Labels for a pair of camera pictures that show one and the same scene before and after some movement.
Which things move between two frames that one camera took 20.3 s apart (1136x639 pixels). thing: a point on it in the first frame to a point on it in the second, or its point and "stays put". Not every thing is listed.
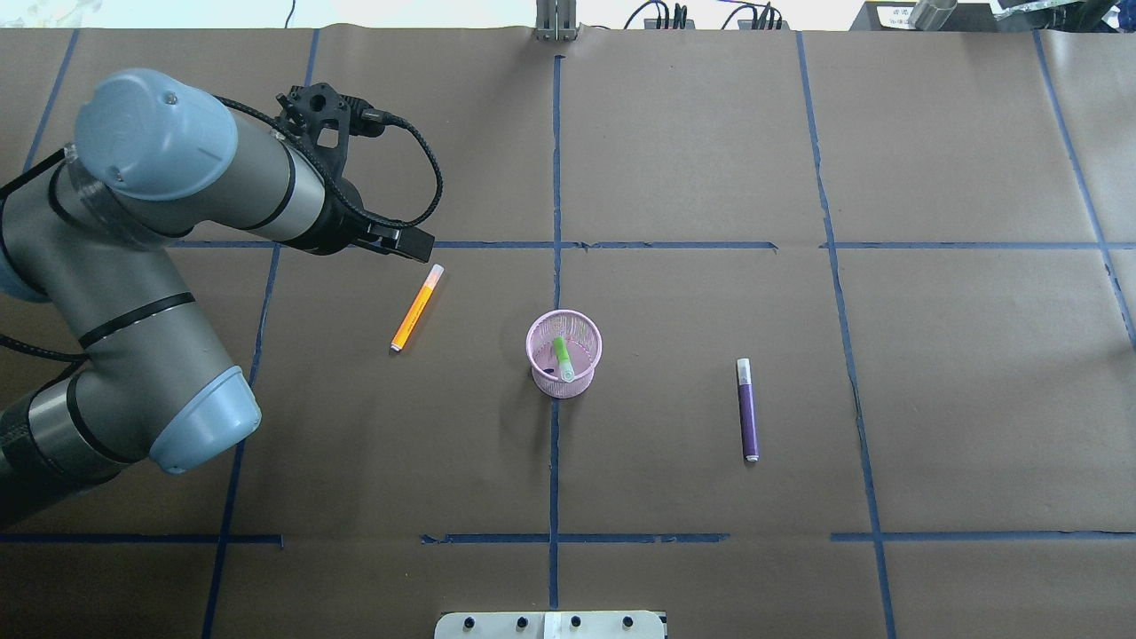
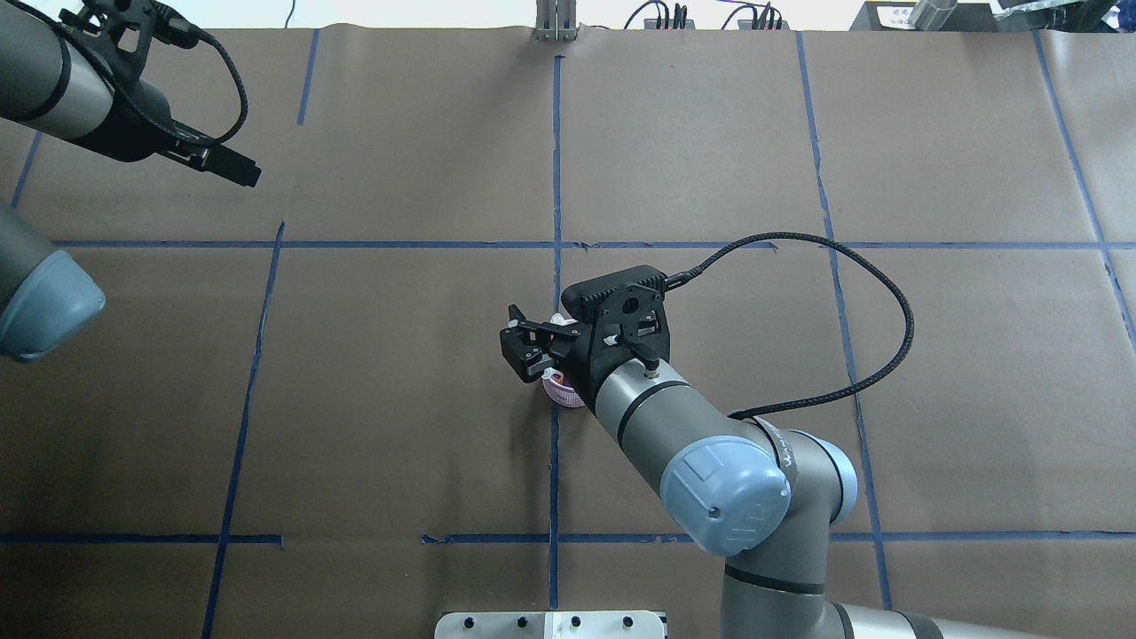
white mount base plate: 550,625 stays put
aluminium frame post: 556,20 stays put
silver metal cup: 929,15 stays put
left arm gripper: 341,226 to 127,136
